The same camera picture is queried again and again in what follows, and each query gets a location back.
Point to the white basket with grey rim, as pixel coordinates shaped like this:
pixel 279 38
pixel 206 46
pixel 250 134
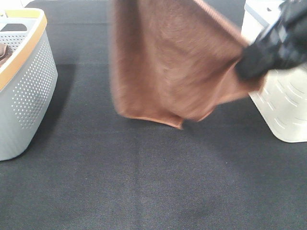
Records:
pixel 282 101

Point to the brown microfiber towel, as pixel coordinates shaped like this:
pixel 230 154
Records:
pixel 173 60

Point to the grey perforated basket orange rim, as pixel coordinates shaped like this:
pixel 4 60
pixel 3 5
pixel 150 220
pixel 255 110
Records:
pixel 27 79

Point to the brown towel in grey basket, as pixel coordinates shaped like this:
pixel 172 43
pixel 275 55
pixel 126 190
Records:
pixel 5 53

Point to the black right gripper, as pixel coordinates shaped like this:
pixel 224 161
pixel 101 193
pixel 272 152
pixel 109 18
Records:
pixel 282 45

